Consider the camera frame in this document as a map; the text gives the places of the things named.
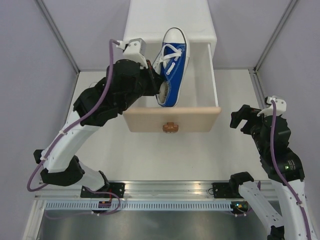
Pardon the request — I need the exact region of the blue sneaker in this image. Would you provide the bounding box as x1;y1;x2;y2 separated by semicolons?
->
152;27;190;108

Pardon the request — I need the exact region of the aluminium mounting rail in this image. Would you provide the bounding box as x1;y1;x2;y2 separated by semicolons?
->
35;180;236;201

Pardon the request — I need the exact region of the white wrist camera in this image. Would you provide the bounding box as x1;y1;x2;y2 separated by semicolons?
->
117;38;148;69
257;95;287;117

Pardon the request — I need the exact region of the left aluminium frame post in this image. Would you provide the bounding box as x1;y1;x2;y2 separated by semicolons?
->
34;0;80;75

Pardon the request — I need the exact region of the white slotted cable duct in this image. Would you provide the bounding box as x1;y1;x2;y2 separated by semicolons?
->
45;200;232;212

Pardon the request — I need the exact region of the right aluminium frame post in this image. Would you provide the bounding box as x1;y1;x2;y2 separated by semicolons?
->
253;0;300;74

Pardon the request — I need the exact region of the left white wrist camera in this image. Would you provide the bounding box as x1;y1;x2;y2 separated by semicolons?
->
117;38;148;69

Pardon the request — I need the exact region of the aluminium frame post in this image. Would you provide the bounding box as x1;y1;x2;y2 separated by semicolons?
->
253;0;300;74
34;0;80;75

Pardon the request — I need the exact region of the white cabinet frame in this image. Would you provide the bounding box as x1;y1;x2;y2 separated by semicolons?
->
123;0;217;52

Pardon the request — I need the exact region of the beige drawer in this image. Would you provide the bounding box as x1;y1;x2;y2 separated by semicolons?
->
123;42;222;133

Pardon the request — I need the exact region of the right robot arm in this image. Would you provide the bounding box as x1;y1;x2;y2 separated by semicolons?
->
228;104;317;240

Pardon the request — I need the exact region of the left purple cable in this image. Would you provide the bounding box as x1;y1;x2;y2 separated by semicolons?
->
26;39;121;193

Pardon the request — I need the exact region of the bear knob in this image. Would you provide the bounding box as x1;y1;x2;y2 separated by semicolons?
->
162;122;179;134

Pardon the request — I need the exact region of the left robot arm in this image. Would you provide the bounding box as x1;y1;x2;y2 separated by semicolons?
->
33;59;165;198

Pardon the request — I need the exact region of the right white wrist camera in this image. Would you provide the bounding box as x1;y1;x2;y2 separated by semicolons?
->
257;95;287;117

